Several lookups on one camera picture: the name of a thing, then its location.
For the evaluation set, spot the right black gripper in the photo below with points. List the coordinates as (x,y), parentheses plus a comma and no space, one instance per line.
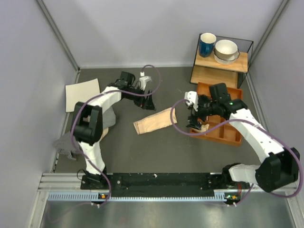
(193,120)

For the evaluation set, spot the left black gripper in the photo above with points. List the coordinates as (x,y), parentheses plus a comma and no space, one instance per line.
(146,103)

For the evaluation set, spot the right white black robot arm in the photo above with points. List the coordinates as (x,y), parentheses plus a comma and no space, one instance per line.
(278,164)

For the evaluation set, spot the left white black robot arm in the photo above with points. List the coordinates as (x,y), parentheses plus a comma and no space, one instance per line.
(87,127)

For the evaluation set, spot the cream rolled underwear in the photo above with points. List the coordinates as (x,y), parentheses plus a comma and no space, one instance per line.
(204,128)

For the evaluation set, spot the black rolled underwear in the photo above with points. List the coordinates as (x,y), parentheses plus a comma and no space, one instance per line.
(203,99)

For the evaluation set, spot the grey striped underwear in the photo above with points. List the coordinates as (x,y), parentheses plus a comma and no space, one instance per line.
(109,118)
(64,146)

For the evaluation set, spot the orange wooden divided organizer box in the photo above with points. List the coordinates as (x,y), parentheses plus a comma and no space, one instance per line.
(225,134)

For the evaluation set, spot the lower white bowl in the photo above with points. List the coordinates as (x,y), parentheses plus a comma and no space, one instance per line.
(228,60)

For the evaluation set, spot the white bowl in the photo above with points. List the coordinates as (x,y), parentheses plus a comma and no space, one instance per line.
(225,49)
(228,60)

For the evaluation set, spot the white board sheet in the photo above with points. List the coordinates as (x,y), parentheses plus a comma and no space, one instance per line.
(80,92)

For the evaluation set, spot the upper white bowl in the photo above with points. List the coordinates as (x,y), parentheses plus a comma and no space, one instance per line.
(225,49)

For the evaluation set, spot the blue mug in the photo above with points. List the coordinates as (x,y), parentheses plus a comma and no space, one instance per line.
(206,44)

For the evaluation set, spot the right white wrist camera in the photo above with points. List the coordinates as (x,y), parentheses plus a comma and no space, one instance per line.
(191,100)

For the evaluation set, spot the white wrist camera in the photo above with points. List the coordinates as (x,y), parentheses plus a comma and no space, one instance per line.
(144,80)
(191,100)

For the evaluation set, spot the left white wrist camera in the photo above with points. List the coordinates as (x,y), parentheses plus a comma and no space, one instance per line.
(144,80)

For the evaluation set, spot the black wire wooden shelf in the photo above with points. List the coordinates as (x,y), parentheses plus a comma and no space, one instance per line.
(213,70)

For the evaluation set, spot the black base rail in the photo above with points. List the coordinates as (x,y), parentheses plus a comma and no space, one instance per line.
(143,187)

